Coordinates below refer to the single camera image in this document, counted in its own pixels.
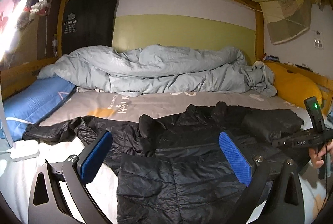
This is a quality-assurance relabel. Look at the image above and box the black puffer jacket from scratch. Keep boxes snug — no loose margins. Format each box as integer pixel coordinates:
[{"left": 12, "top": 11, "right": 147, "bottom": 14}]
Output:
[{"left": 23, "top": 102, "right": 309, "bottom": 223}]

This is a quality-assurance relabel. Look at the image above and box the right hand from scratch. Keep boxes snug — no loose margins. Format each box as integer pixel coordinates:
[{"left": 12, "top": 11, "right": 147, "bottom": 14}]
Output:
[{"left": 308, "top": 140, "right": 333, "bottom": 169}]

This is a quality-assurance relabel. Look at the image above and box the yellow pillow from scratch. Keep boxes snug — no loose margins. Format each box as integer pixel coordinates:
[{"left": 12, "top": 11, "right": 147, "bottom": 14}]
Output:
[{"left": 265, "top": 62, "right": 323, "bottom": 108}]

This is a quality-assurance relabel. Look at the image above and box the white charger block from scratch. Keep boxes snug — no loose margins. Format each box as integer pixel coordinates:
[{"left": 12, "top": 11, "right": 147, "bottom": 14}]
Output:
[{"left": 10, "top": 139, "right": 40, "bottom": 161}]

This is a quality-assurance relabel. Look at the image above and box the grey printed bed sheet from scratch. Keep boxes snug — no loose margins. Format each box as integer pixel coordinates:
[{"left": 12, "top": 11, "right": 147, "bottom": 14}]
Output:
[{"left": 1, "top": 90, "right": 325, "bottom": 223}]

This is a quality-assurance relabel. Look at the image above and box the blue pillow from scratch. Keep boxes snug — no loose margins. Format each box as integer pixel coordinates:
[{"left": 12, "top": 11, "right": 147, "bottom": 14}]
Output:
[{"left": 3, "top": 76, "right": 75, "bottom": 142}]

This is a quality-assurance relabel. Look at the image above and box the grey rumpled duvet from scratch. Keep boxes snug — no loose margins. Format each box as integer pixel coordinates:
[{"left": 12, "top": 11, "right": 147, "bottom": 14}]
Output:
[{"left": 37, "top": 44, "right": 277, "bottom": 97}]

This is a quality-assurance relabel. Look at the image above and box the hanging checked cloth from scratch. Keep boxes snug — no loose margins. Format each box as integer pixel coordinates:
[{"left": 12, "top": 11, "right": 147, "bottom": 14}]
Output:
[{"left": 260, "top": 0, "right": 312, "bottom": 45}]

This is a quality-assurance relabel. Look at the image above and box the black hanging banner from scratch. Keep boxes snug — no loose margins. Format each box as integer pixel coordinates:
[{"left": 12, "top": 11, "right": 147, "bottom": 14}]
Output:
[{"left": 62, "top": 0, "right": 117, "bottom": 54}]

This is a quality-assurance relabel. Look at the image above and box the white plush toy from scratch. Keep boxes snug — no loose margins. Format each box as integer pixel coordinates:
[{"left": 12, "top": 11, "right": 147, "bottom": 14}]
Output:
[{"left": 28, "top": 0, "right": 50, "bottom": 21}]

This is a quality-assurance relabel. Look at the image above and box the white wall socket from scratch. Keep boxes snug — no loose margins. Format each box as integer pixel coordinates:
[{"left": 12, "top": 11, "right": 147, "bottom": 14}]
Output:
[{"left": 314, "top": 38, "right": 323, "bottom": 49}]

